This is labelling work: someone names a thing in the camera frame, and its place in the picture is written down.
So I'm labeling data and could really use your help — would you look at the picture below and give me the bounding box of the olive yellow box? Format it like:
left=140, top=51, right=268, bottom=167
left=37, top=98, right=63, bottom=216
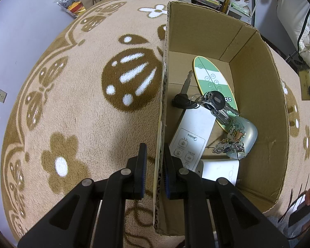
left=299, top=68, right=310, bottom=101

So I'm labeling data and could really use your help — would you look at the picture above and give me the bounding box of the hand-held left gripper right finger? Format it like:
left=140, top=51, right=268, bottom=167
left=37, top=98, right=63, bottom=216
left=163, top=143, right=290, bottom=248

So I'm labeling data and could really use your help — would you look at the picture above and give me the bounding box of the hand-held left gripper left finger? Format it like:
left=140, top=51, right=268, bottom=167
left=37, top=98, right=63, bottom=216
left=17, top=143, right=148, bottom=248

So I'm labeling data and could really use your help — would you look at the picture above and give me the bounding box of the white metal rack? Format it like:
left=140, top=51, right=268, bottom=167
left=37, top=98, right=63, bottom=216
left=227, top=0, right=263, bottom=26

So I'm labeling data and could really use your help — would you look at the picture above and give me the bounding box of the grey blue cloth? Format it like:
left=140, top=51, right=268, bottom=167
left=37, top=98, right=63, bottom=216
left=267, top=216, right=290, bottom=239

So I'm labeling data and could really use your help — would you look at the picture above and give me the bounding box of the pale green bundle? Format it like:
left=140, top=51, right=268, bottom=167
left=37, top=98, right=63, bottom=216
left=231, top=0, right=252, bottom=14

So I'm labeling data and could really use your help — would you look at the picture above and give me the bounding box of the cardboard box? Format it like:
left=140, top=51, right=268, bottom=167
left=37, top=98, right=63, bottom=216
left=153, top=1, right=290, bottom=237

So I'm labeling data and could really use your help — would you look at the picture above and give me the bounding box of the clear cartoon computer mouse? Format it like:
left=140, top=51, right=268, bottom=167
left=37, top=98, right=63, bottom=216
left=223, top=116, right=258, bottom=159

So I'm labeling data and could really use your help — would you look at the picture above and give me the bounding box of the cartoon keychain charm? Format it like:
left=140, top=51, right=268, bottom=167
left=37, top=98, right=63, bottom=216
left=212, top=137, right=245, bottom=160

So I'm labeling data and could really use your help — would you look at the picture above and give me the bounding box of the bag of plush toys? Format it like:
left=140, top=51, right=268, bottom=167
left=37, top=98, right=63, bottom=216
left=54, top=0, right=86, bottom=18

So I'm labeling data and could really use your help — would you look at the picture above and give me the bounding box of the black cable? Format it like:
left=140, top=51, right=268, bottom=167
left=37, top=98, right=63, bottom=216
left=297, top=6, right=310, bottom=55

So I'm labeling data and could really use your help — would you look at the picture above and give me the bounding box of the white remote control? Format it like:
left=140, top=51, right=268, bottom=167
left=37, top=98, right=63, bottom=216
left=169, top=106, right=224, bottom=172

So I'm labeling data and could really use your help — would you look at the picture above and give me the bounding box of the beige brown patterned carpet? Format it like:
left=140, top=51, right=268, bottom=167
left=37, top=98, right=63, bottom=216
left=1, top=0, right=310, bottom=243

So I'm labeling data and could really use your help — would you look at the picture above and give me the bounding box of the white silver device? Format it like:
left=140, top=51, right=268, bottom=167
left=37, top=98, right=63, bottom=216
left=195, top=159, right=241, bottom=186

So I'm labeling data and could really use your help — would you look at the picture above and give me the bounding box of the bunch of keys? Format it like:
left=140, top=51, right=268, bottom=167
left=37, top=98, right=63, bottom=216
left=171, top=70, right=240, bottom=128

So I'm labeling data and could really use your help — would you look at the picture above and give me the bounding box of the green white oval board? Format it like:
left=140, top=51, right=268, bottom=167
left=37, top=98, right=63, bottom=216
left=193, top=56, right=239, bottom=135

